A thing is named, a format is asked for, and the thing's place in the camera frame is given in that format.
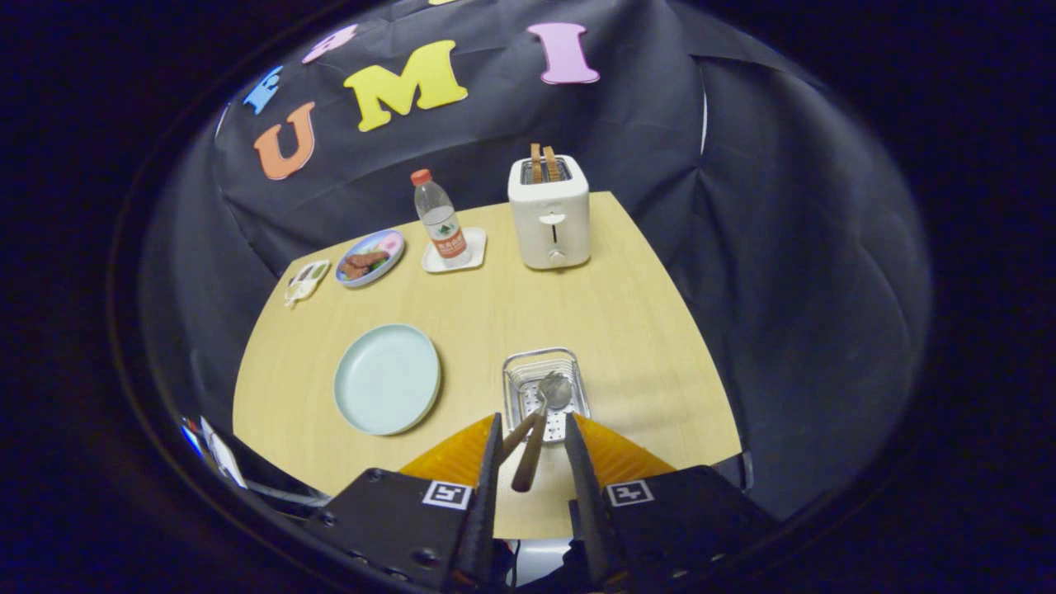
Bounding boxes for metal fork wooden handle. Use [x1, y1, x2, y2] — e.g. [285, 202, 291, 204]
[511, 388, 552, 494]

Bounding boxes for brown meat pieces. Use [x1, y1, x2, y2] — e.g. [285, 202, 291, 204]
[340, 251, 389, 281]

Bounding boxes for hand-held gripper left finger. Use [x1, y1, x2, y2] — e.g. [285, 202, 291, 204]
[305, 412, 506, 591]

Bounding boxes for white toaster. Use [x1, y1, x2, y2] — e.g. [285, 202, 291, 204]
[507, 154, 592, 271]

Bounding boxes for blue rimmed plate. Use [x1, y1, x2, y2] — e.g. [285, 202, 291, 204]
[335, 229, 406, 288]

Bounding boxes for metal wire basket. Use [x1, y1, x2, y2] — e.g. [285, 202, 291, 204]
[502, 346, 592, 446]

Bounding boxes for white square coaster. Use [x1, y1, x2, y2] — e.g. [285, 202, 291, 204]
[422, 227, 488, 274]

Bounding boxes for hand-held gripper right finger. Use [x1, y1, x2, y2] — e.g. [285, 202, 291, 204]
[563, 412, 780, 591]

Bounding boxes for clear water bottle red cap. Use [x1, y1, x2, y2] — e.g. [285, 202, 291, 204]
[410, 169, 473, 270]

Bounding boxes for light green plate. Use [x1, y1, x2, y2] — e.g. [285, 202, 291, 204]
[333, 323, 442, 436]

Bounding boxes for white divided sauce dish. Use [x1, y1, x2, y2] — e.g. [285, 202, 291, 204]
[285, 259, 332, 308]

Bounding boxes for metal spoon wooden handle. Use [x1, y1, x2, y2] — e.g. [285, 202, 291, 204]
[500, 371, 574, 463]

